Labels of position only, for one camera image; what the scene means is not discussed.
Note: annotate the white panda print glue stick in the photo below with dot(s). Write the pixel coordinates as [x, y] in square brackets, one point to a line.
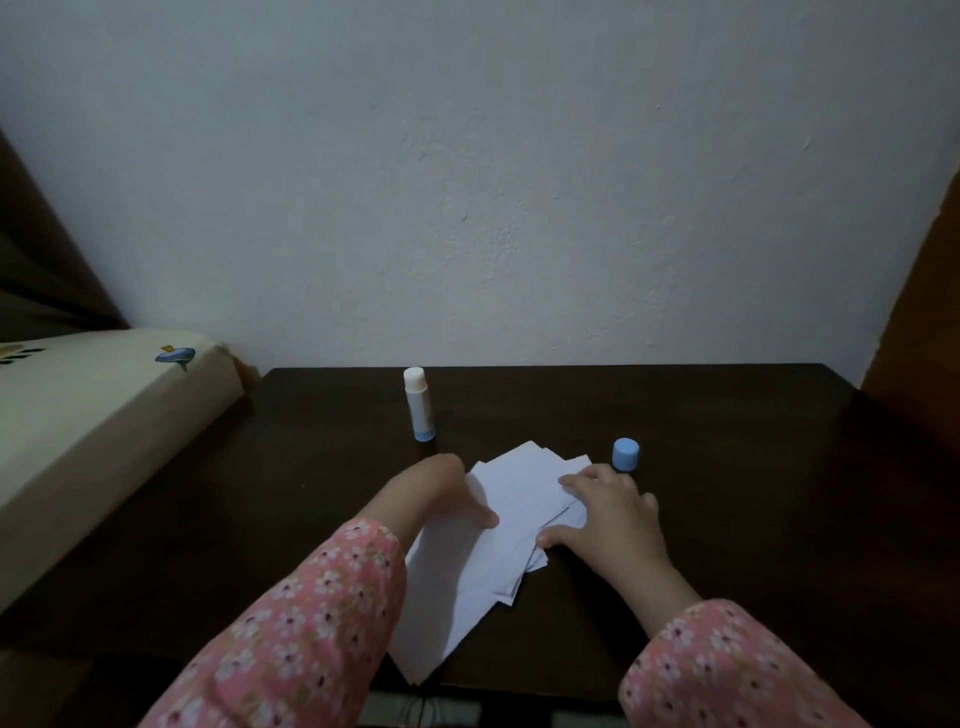
[418, 405]

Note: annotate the brown wooden furniture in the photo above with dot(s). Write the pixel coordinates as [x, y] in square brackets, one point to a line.
[922, 337]

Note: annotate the blue glue stick cap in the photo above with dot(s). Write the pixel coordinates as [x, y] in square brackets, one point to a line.
[626, 455]

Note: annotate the person's left forearm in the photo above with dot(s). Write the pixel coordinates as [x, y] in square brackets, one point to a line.
[300, 630]

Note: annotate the person's right hand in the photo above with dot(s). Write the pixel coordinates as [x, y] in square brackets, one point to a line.
[619, 525]

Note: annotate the dark brown curtain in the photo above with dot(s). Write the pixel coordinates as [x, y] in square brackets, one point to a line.
[41, 270]

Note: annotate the beige mattress with whale print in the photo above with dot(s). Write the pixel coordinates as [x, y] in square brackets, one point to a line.
[90, 442]

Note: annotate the person's left hand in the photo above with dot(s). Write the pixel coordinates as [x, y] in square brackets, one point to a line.
[427, 487]

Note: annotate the person's right forearm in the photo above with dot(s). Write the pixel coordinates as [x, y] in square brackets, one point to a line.
[712, 675]

